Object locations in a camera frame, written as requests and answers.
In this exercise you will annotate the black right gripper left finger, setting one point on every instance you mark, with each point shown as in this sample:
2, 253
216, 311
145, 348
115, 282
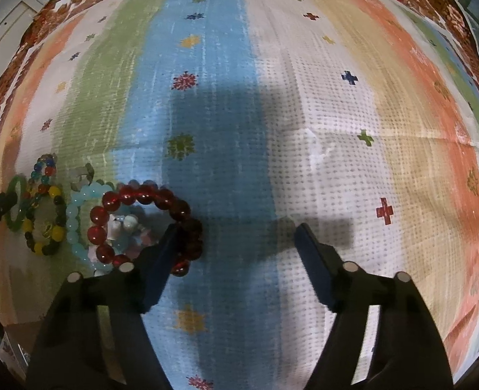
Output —
68, 351

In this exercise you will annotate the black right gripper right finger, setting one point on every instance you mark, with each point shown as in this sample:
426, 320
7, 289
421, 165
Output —
383, 335

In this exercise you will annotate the green jade bangle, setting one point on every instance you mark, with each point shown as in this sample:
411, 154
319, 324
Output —
14, 215

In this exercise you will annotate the small silver charm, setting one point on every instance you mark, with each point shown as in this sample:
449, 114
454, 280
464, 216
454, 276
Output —
81, 176

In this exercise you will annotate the striped colourful woven mat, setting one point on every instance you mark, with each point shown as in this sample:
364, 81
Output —
357, 117

